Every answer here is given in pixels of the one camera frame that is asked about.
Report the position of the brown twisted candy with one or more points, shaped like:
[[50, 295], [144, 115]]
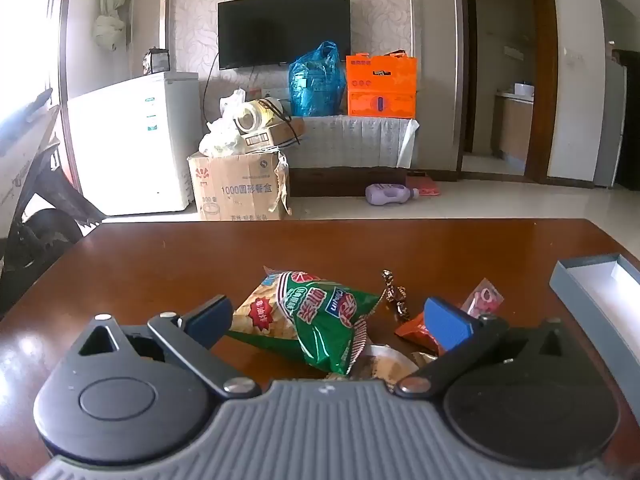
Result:
[[397, 295]]

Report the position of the white cloth cover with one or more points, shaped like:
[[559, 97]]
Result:
[[350, 140]]

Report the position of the dark wooden television cabinet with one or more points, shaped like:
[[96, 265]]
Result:
[[345, 180]]

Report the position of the small brown cardboard box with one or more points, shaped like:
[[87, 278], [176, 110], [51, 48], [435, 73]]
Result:
[[272, 135]]

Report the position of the wooden kitchen counter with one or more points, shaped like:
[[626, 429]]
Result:
[[515, 125]]

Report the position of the grey refrigerator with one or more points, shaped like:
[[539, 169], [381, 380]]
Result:
[[610, 125]]

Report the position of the grey-blue cardboard box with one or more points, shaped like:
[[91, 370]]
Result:
[[590, 285]]

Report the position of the yellow white roll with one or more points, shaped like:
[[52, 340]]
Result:
[[255, 115]]

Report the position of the white freezer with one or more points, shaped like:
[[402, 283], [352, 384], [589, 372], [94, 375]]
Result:
[[130, 145]]

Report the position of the orange snack packet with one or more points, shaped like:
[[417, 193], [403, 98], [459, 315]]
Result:
[[415, 332]]

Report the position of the white pot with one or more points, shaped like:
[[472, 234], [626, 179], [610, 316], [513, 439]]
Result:
[[524, 89]]

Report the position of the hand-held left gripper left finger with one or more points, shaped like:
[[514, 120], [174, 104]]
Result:
[[215, 312]]

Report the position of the white plastic bag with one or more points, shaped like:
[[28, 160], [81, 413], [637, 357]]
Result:
[[220, 140]]

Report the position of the pink mat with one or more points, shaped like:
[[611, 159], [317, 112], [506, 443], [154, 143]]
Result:
[[427, 187]]

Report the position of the black television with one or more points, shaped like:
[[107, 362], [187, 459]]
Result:
[[280, 30]]

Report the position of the pink candy packet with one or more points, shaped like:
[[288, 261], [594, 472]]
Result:
[[485, 297]]

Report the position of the pale green curtain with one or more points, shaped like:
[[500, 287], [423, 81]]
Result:
[[110, 25]]

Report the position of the white black scooter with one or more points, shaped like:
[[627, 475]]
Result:
[[30, 160]]

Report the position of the brown gold snack packet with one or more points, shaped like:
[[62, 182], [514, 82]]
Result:
[[385, 360]]

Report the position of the purple bottle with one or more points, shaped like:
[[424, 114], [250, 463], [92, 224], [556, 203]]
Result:
[[385, 194]]

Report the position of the orange cardboard box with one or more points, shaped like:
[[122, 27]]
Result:
[[380, 90]]

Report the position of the blue plastic bag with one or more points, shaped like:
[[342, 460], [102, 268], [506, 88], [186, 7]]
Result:
[[315, 85]]

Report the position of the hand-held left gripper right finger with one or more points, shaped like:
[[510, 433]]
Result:
[[450, 322]]

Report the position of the white wall switch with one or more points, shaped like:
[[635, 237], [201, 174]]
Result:
[[573, 55]]

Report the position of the large brown cardboard box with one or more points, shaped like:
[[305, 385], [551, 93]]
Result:
[[235, 185]]

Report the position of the green chip bag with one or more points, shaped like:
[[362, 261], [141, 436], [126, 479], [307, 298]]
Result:
[[320, 330]]

